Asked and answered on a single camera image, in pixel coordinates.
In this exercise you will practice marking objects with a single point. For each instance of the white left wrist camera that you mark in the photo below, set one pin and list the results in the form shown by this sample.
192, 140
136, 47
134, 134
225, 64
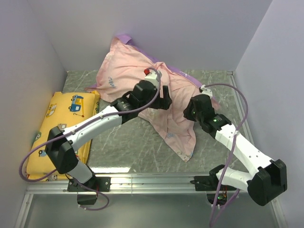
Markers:
152, 76

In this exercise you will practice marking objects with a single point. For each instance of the aluminium frame rail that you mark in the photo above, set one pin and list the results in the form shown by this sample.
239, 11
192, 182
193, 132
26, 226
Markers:
235, 106

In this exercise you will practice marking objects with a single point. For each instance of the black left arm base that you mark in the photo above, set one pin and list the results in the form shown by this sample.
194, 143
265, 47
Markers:
87, 193

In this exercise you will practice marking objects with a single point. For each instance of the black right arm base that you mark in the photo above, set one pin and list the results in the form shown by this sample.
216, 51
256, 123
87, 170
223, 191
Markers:
208, 184

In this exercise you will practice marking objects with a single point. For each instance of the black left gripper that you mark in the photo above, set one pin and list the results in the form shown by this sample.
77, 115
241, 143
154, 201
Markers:
163, 103

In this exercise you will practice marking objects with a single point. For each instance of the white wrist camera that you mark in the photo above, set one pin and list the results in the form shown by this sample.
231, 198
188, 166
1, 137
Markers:
152, 76
205, 91

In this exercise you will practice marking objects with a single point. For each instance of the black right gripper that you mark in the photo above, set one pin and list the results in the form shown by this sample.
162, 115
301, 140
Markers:
187, 111

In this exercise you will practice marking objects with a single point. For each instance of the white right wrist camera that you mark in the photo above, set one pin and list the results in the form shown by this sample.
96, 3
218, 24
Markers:
205, 91

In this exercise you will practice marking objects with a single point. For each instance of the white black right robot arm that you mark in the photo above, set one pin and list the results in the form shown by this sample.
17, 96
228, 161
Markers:
265, 178

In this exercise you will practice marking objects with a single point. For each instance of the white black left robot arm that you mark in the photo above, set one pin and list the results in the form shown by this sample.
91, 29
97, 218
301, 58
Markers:
63, 144

